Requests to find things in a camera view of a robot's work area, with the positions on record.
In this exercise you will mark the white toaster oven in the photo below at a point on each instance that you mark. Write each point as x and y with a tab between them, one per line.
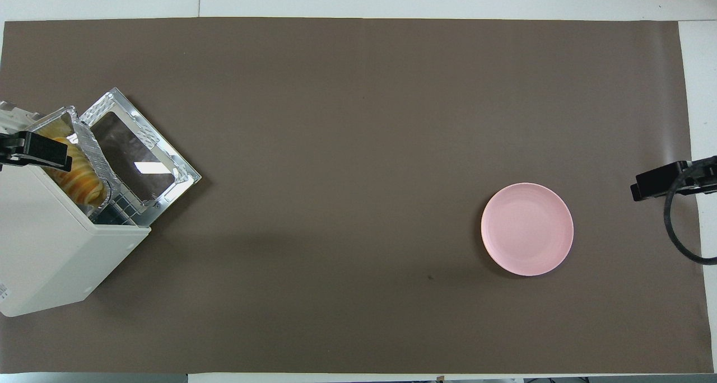
45	248

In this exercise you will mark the pink round plate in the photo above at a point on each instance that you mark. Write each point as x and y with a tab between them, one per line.
526	229

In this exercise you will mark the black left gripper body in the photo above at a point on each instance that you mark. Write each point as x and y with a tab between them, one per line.
11	150

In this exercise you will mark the brown table mat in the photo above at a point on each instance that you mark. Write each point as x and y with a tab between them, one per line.
336	148

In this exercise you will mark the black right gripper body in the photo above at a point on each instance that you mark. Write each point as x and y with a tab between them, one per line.
700	176

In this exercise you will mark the yellow sliced bread loaf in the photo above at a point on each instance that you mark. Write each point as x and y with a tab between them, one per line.
84	184

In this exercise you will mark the silver glass oven door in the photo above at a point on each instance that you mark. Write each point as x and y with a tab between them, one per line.
131	148

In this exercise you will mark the aluminium foil tray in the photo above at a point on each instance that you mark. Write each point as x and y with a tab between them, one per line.
95	153

